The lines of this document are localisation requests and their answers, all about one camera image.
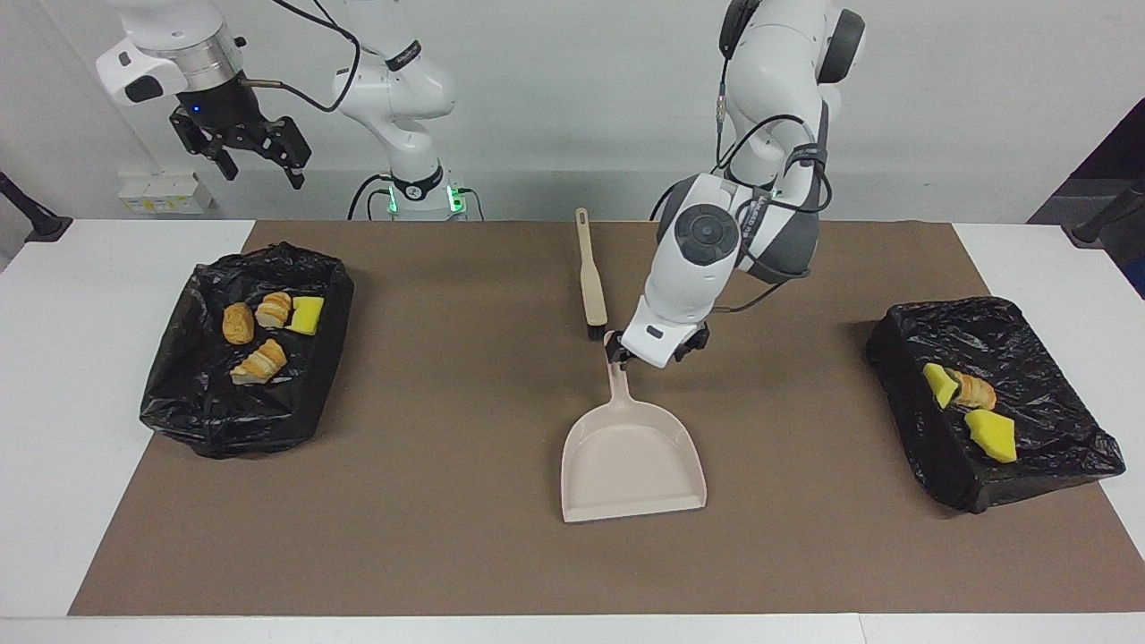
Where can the beige plastic dustpan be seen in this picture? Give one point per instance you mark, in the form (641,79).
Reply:
(631,465)

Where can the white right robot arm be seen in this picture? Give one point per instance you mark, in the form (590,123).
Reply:
(179,45)

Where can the pale croissant chunk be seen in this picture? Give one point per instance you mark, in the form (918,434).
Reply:
(274,309)

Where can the brown round bun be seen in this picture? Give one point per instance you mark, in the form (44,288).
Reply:
(238,324)

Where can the blocky yellow sponge piece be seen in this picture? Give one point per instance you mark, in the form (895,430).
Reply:
(993,436)

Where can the beige hand brush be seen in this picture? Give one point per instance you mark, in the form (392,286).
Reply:
(590,277)

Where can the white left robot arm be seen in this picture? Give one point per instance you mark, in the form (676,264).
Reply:
(716,241)

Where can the green and yellow sponge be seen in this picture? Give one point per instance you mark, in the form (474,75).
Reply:
(307,316)

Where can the black stand leg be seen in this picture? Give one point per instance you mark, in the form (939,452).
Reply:
(40,224)
(1096,228)

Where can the dark background furniture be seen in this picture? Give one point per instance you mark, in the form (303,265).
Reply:
(1118,161)

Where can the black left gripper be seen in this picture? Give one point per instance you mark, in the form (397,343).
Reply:
(689,342)

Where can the crumpled black bag-lined bin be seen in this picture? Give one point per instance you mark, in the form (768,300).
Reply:
(197,402)

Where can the orange striped croissant piece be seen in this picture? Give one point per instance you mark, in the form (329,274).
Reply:
(259,363)

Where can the curved yellow sponge piece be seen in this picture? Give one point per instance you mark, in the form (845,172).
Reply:
(939,385)

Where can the small torn croissant piece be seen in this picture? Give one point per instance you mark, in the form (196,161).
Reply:
(977,392)

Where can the brown paper table mat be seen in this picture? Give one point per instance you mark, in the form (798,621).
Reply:
(447,537)

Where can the white wall power strip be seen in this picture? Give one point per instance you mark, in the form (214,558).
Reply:
(165,194)

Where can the boxy black bag-lined bin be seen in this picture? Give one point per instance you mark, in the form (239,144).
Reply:
(1029,358)

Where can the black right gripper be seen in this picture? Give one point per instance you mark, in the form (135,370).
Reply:
(219,105)

